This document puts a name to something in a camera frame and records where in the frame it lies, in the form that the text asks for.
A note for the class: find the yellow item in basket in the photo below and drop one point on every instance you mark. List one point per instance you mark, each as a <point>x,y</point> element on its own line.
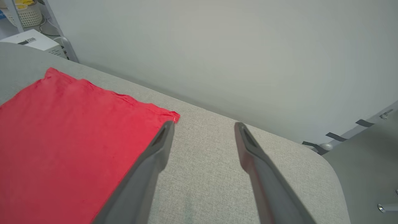
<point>25,3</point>

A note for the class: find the white table leg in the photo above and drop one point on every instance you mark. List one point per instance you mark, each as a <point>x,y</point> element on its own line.
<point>15,18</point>

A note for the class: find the silver metal bar end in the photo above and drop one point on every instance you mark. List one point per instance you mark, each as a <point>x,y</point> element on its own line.
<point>388,207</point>

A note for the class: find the black tape strip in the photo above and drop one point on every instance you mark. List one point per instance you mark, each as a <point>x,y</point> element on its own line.
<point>315,147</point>
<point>364,123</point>
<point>336,137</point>

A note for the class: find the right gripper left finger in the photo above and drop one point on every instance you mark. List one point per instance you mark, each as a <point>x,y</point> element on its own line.
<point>146,180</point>

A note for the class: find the white laundry basket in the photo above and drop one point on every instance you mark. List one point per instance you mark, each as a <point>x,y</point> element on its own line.
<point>28,17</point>

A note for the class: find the white equipment box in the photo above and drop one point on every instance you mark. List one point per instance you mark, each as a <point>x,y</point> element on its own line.
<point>40,43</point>

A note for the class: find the red garment with white lining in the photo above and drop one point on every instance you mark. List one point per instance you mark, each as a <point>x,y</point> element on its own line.
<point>68,140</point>

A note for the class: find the silver floor bolt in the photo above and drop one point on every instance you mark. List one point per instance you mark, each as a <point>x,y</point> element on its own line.
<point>385,114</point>

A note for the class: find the silver partition foot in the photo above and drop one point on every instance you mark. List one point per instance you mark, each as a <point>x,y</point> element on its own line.
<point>326,146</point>

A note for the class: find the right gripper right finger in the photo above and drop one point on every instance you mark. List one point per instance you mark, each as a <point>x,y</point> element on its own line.
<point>270,189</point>

